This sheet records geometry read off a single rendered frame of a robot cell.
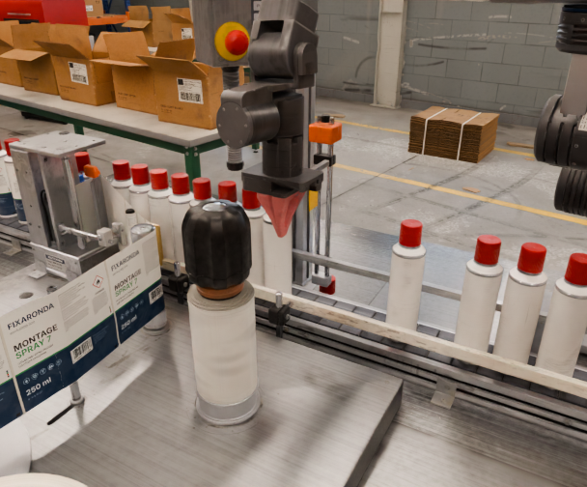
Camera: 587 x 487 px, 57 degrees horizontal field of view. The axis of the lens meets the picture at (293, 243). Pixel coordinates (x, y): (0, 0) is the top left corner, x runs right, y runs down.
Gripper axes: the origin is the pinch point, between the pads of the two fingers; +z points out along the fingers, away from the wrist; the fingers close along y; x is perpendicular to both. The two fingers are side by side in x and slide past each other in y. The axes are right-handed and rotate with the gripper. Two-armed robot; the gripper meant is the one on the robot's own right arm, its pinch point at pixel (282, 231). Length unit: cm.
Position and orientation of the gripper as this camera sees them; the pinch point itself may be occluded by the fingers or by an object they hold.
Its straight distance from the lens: 80.1
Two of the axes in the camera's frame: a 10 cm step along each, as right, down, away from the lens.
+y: 8.7, 2.2, -4.5
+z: -0.1, 9.1, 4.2
